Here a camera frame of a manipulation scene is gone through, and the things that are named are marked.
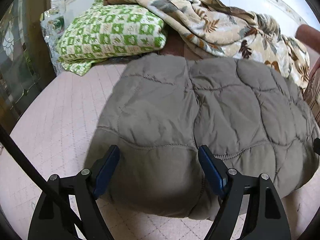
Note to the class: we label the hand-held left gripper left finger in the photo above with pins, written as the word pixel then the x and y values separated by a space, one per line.
pixel 107 170

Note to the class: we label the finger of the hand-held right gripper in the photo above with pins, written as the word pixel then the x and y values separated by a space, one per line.
pixel 317 146

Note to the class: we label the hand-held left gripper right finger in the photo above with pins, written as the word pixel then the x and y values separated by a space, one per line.
pixel 210 170

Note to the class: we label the grey-brown quilted comforter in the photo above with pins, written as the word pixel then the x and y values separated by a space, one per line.
pixel 200 117

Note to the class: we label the striped floral beige pillow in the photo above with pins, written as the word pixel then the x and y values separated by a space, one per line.
pixel 313 97

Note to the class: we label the pink quilted bed cover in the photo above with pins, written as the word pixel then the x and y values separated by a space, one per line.
pixel 62 120

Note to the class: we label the wooden wardrobe with glass door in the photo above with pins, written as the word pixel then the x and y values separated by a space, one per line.
pixel 22 67

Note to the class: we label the green and white patterned pillow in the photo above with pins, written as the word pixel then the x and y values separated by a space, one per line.
pixel 107 35

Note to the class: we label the leaf-print fleece blanket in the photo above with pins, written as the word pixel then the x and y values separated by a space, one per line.
pixel 220 27

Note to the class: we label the silver patterned foil bag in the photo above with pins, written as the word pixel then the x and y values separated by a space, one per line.
pixel 50 22

